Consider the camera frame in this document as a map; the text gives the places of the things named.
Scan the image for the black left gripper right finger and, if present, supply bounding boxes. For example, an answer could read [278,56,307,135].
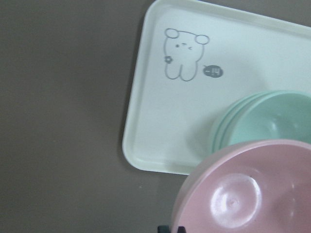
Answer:
[177,227,186,233]

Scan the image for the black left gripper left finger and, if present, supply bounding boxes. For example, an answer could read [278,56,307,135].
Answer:
[157,225,170,233]

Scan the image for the small pink bowl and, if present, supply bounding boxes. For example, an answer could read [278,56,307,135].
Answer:
[170,140,311,233]

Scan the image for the stacked green bowls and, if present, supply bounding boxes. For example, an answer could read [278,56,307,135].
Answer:
[208,90,311,153]

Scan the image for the white rectangular tray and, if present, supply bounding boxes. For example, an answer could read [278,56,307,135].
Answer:
[122,0,311,174]

